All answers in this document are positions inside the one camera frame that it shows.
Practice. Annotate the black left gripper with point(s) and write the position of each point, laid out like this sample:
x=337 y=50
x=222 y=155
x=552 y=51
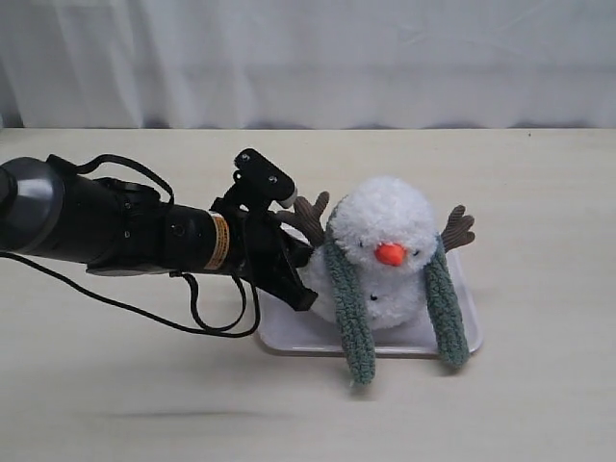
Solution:
x=260 y=251

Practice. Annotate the white plush snowman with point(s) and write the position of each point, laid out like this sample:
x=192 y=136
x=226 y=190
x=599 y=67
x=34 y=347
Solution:
x=387 y=233

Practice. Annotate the green knitted scarf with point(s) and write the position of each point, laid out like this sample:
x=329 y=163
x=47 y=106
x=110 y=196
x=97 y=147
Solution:
x=442 y=309

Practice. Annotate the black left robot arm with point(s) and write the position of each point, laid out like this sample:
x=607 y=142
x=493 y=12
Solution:
x=108 y=215

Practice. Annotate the white rectangular tray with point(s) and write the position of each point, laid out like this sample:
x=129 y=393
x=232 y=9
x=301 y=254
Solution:
x=284 y=330

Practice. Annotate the white curtain backdrop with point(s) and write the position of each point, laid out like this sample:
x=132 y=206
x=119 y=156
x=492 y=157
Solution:
x=307 y=64

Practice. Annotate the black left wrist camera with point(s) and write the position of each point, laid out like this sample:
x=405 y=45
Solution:
x=265 y=178

